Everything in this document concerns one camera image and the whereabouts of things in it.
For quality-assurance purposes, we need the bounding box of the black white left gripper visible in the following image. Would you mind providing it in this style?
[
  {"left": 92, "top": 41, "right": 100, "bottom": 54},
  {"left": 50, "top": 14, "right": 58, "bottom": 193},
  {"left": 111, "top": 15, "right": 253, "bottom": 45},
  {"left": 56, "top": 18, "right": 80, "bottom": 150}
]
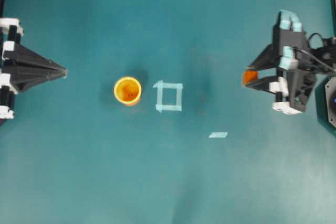
[{"left": 1, "top": 17, "right": 67, "bottom": 119}]

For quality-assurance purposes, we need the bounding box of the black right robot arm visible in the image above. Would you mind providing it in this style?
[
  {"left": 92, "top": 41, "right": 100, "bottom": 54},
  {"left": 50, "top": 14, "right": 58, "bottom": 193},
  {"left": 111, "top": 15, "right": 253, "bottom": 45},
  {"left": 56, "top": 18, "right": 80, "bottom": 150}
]
[{"left": 242, "top": 10, "right": 335, "bottom": 115}]

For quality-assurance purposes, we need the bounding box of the orange block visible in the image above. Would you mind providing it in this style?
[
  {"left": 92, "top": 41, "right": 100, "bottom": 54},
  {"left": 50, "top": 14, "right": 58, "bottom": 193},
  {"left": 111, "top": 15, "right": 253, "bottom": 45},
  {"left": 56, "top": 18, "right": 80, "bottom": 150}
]
[{"left": 242, "top": 69, "right": 258, "bottom": 86}]

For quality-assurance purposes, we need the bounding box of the small light blue tape strip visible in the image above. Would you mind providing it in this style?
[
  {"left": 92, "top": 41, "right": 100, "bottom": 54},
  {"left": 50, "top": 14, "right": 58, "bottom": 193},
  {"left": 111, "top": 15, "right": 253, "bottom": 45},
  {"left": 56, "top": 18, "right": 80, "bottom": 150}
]
[{"left": 209, "top": 132, "right": 228, "bottom": 138}]

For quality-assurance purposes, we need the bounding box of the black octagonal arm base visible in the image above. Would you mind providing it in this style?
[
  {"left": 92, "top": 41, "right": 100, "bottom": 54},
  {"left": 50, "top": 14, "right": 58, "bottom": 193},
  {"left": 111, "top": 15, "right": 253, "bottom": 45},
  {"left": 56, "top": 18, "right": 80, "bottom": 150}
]
[{"left": 315, "top": 77, "right": 335, "bottom": 135}]

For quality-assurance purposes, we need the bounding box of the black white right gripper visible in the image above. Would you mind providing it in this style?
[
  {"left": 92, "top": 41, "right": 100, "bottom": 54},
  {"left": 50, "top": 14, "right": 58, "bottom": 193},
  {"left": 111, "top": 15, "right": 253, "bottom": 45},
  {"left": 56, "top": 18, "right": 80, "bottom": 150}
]
[{"left": 243, "top": 10, "right": 317, "bottom": 114}]

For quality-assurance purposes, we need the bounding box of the light blue tape square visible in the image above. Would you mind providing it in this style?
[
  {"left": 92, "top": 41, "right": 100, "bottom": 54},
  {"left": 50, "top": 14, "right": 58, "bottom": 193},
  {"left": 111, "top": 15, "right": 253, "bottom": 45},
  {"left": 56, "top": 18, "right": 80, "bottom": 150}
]
[{"left": 153, "top": 80, "right": 183, "bottom": 113}]

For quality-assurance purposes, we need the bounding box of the yellow rimmed orange cup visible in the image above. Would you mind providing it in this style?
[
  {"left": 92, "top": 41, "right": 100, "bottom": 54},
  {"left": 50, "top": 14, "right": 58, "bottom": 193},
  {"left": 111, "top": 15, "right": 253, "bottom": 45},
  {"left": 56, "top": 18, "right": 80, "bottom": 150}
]
[{"left": 113, "top": 77, "right": 142, "bottom": 106}]

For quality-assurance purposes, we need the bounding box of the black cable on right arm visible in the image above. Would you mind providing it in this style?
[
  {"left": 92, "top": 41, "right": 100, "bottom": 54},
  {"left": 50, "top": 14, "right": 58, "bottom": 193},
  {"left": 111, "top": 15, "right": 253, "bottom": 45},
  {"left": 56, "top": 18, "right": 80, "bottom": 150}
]
[{"left": 291, "top": 33, "right": 336, "bottom": 73}]

